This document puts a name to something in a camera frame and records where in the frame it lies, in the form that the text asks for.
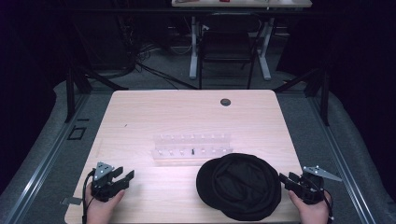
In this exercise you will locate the grey tape piece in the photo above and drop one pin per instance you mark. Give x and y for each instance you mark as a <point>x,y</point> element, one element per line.
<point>71,200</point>

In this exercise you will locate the person's left hand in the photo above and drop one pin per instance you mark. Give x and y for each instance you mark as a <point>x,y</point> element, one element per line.
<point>101,210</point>

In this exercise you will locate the black cap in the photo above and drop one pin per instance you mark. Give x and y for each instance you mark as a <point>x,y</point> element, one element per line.
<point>239,186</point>

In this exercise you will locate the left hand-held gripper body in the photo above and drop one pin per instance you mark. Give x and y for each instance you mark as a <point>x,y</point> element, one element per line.
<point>104,183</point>

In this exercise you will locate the clear acrylic peg rack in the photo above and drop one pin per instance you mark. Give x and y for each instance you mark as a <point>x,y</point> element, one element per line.
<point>191,149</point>

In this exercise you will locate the aluminium floor rail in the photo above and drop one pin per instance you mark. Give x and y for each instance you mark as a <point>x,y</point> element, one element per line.
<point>40,168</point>
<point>342,161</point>

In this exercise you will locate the white desk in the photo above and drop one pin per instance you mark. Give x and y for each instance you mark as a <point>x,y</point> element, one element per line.
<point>243,3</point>

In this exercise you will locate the person's right hand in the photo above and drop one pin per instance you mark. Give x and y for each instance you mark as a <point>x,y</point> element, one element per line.
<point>311,213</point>

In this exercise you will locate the grey table grommet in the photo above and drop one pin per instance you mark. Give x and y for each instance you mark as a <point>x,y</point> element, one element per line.
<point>225,102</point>

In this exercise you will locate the black chair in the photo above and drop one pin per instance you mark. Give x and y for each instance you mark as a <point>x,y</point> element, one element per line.
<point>227,40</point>

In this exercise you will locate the black metal frame stand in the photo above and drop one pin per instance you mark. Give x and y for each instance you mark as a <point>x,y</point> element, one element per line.
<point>71,93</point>
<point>325,96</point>

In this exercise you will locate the short black tape strip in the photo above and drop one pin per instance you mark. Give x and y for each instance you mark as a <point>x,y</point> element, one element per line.
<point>83,119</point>

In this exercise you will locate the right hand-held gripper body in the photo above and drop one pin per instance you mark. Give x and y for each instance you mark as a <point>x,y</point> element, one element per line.
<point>311,188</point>

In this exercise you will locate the black tape square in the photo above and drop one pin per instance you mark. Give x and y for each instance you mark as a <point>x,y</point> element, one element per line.
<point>76,133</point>

